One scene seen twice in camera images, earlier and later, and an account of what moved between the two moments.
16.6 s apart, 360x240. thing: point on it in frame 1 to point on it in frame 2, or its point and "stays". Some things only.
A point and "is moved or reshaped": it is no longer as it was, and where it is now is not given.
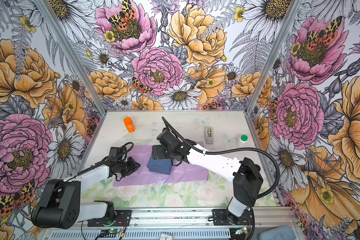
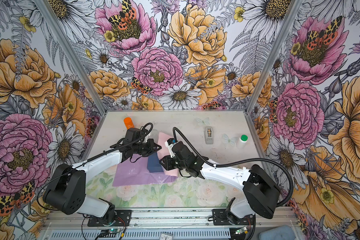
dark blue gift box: [162, 166] stays
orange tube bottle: [129, 124] stays
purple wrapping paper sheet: [183, 172] is moved or reshaped
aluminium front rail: [264, 219] stays
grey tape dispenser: [209, 134] stays
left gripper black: [133, 167] to [151, 144]
